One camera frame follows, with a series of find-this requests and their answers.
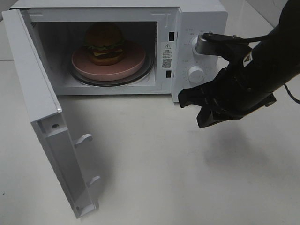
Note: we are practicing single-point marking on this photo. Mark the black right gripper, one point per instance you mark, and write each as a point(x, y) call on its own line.
point(233, 98)

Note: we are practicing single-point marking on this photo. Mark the white microwave knob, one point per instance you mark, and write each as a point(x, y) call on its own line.
point(194, 44)
point(195, 74)

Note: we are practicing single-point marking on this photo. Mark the pink round plate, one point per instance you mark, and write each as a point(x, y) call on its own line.
point(110, 66)

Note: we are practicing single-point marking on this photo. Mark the toy burger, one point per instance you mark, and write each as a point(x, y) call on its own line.
point(104, 42)

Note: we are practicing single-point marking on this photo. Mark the white microwave door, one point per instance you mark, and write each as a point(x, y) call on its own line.
point(45, 113)

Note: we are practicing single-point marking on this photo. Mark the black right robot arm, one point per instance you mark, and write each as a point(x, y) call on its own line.
point(256, 68)

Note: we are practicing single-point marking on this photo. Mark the glass microwave turntable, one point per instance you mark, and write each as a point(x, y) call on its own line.
point(138, 76)

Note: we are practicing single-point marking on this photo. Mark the white warning label sticker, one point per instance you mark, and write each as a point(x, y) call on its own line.
point(167, 55)

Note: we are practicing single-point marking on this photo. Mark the white microwave oven body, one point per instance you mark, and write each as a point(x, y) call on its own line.
point(61, 26)

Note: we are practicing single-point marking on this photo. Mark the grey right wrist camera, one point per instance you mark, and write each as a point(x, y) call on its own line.
point(225, 46)

